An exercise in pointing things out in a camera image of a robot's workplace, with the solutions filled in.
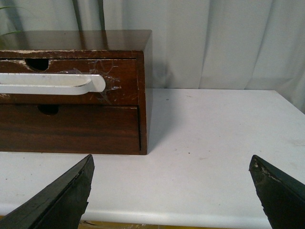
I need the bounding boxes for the green plant leaves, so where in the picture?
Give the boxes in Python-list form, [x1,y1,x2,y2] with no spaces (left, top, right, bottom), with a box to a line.
[0,6,21,36]

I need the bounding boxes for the white drawer handle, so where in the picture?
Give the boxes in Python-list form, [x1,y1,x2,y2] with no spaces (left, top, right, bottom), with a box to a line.
[0,73,106,95]

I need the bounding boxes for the wooden drawer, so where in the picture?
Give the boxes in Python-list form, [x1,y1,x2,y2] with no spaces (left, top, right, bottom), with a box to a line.
[0,104,141,154]
[0,59,138,105]

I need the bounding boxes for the grey curtain backdrop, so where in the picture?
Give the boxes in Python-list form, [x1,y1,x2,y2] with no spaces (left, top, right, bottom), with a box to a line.
[0,0,305,111]

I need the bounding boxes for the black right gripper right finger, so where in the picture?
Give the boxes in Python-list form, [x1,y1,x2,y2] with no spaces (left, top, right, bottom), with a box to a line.
[249,155,305,229]

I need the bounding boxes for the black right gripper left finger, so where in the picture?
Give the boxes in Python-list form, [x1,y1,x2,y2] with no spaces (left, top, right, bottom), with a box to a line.
[0,155,94,229]

